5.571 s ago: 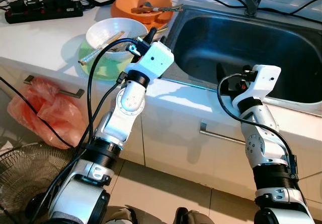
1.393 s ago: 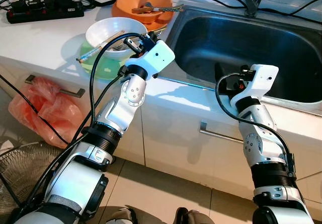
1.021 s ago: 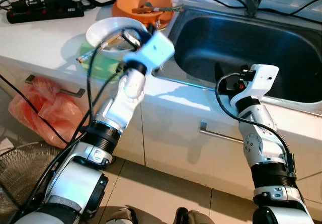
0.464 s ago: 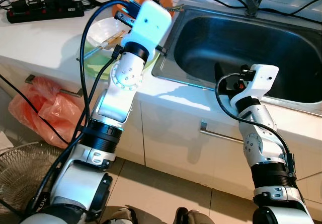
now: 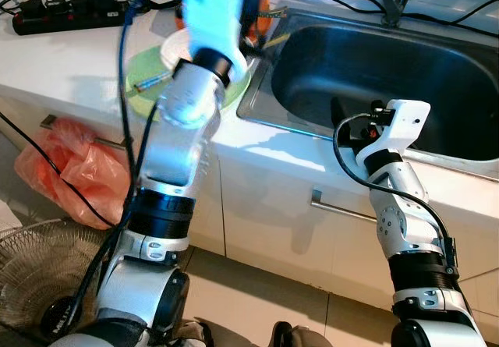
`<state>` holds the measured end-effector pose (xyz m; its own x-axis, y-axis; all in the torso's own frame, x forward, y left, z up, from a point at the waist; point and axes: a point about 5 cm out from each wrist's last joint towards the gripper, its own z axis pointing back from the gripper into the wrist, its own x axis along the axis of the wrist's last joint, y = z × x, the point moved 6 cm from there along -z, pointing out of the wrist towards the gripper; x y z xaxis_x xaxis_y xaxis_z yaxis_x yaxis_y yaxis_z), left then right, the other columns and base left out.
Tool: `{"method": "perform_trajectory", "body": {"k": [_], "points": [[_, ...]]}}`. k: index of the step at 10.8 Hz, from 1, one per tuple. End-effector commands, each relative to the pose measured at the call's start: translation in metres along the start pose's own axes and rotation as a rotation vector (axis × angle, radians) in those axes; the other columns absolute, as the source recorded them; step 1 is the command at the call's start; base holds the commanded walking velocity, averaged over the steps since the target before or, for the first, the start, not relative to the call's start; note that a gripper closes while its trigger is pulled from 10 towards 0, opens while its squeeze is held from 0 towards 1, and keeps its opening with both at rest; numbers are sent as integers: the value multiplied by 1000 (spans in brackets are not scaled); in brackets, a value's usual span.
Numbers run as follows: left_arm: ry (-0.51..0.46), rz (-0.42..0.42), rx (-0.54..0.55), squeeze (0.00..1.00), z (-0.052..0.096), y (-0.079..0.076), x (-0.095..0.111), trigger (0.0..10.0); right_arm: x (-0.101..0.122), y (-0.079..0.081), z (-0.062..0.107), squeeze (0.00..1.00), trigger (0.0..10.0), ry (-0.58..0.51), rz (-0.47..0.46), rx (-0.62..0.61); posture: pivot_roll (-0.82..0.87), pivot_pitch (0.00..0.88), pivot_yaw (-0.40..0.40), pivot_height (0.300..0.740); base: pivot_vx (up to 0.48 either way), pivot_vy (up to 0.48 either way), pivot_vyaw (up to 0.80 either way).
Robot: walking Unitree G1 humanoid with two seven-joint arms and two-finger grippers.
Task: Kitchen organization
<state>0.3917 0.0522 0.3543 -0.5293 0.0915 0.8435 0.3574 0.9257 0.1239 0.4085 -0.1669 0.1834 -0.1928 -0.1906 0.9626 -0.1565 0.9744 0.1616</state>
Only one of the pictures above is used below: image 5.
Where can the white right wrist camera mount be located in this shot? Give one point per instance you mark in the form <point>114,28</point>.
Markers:
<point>401,125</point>

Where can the white bowl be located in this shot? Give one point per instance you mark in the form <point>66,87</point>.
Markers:
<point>173,47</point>

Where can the white kitchen cabinet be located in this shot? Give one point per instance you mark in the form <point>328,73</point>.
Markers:
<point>257,207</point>

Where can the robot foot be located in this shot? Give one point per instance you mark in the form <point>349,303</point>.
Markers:
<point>193,335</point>
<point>300,336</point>

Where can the golden metal spoon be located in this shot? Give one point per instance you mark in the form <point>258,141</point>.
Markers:
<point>274,41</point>

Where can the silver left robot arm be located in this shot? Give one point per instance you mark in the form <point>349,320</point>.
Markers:
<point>175,144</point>

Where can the light green plate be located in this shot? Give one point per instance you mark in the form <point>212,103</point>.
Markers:
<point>148,58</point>

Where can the stainless steel sink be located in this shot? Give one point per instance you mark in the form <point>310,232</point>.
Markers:
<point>390,66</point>

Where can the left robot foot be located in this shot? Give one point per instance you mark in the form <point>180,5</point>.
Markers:
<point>193,335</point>

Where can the orange plastic bag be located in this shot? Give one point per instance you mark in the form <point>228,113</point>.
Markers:
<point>78,168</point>

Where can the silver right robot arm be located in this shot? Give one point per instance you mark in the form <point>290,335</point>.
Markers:
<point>401,222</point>

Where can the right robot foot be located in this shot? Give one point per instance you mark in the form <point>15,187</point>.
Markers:
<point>300,336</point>

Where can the black power strip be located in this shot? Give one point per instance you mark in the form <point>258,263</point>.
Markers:
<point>54,19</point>

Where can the orange bowl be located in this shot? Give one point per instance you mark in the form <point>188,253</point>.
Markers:
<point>267,15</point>

